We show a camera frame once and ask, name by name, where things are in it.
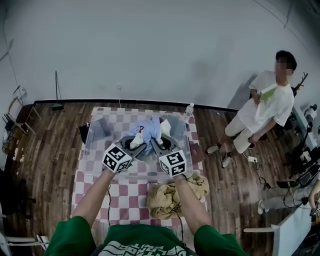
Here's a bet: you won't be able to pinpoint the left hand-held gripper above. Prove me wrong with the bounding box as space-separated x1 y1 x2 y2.
101 136 148 174

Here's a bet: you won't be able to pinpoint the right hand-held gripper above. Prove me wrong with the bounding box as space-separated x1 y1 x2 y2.
150 134 188 178

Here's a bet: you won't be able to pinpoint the white garment clothes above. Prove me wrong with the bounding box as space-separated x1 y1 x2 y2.
129 119 171 150

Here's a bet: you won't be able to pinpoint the light blue shirt clothes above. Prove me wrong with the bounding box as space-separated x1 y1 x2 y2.
134 116 164 156

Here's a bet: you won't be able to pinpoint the clear plastic basket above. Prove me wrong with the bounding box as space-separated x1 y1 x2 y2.
83 111 195 181

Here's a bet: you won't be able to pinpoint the beige clothes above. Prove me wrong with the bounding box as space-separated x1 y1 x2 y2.
146 171 210 221

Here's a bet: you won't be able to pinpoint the person's right forearm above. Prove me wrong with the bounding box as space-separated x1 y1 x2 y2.
174 174 213 235

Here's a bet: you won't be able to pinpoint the person's left forearm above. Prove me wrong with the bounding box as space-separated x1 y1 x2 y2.
71 170 118 222

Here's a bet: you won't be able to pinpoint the brown notebook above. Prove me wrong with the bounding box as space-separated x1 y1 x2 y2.
189 142 206 164

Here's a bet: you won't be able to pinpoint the clear plastic water bottle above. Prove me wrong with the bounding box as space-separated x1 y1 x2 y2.
183 102 195 124

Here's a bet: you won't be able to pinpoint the red white checkered tablecloth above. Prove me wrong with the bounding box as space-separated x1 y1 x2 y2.
70 106 209 227

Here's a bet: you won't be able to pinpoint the black flat folder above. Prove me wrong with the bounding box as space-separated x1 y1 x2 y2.
78 121 91 145

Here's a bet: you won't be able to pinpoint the person's green printed t-shirt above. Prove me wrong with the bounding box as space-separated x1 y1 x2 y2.
44 216 249 256

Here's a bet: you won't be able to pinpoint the green broom with dustpan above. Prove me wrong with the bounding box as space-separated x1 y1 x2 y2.
51 70 64 111

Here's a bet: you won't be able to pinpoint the wooden chair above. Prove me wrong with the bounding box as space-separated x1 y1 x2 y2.
8 96 43 137

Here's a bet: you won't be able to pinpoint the white chair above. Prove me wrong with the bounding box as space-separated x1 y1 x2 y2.
0 231 50 251

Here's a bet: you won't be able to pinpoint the wooden coat rack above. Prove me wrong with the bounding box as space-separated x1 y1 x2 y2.
292 71 309 98

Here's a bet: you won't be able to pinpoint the white table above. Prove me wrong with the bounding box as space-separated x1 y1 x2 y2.
243 206 320 256

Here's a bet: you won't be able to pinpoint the black cable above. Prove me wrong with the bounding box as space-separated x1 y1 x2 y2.
172 202 187 247
106 183 113 227

